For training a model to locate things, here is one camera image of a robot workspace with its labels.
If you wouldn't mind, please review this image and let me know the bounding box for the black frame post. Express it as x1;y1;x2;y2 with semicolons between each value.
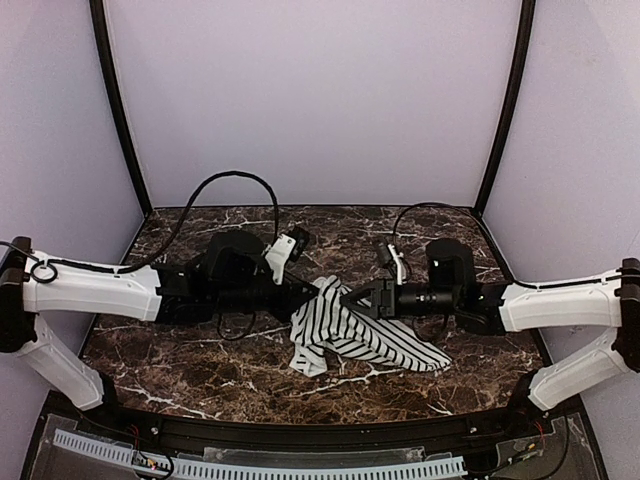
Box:
89;0;153;217
473;0;536;218

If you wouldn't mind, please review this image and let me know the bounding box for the white slotted cable duct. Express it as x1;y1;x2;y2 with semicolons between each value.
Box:
52;428;468;480

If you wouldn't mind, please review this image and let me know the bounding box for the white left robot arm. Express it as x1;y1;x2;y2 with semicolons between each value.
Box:
1;230;319;411

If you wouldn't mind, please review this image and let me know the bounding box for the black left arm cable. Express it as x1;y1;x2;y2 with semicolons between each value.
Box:
0;170;281;284

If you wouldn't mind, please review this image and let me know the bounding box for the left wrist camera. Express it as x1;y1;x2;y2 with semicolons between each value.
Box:
264;226;310;285

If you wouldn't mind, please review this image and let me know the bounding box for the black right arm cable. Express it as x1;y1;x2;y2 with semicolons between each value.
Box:
390;201;626;291

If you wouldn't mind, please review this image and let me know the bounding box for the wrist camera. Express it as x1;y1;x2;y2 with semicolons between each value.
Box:
375;241;408;285
264;226;310;285

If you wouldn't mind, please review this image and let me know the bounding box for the black front table rail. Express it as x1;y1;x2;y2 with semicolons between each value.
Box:
44;392;586;454

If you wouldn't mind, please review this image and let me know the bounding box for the black left frame post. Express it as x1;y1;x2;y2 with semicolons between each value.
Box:
89;0;153;217

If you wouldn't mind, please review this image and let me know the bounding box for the black right frame post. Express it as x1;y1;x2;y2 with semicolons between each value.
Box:
473;0;536;218

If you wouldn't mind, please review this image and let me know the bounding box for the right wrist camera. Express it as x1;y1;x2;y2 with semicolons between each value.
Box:
375;241;408;285

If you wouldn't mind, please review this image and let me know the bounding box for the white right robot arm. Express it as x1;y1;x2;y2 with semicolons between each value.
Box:
341;238;639;412

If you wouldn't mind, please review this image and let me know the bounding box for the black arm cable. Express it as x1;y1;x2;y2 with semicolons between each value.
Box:
0;170;281;284
390;201;626;291

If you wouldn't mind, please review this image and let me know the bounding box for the striped black white garment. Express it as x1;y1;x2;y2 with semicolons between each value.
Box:
289;275;452;377

